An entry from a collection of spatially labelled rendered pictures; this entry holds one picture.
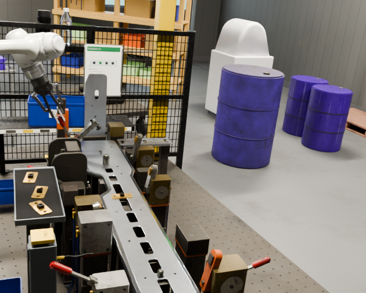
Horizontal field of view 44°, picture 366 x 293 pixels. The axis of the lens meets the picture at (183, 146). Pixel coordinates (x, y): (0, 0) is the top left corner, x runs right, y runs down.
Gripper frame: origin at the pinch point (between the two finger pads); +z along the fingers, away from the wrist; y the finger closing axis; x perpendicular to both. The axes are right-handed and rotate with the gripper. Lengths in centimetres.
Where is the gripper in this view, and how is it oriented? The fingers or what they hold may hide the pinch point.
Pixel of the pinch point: (58, 115)
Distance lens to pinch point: 216.2
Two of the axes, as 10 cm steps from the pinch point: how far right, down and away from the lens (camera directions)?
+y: 8.8, -4.5, 1.6
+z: 3.3, 8.2, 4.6
